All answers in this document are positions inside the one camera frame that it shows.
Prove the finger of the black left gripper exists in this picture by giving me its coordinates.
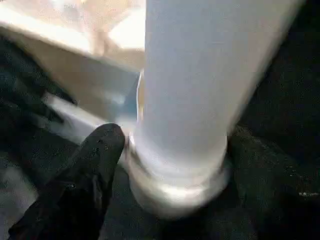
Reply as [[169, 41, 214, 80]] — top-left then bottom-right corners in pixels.
[[0, 40, 78, 131]]

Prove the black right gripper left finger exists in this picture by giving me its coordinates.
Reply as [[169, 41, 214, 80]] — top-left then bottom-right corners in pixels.
[[7, 123, 127, 240]]

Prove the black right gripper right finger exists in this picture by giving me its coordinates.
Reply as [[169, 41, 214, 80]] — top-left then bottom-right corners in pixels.
[[226, 125, 320, 240]]

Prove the white plastic table top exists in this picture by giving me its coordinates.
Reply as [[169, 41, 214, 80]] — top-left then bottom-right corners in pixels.
[[0, 0, 234, 221]]

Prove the white plastic table leg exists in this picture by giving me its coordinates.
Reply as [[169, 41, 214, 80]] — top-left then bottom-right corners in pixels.
[[132, 0, 307, 175]]

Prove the black plastic table mat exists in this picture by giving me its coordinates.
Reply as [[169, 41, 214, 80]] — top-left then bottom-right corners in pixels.
[[0, 0, 320, 240]]

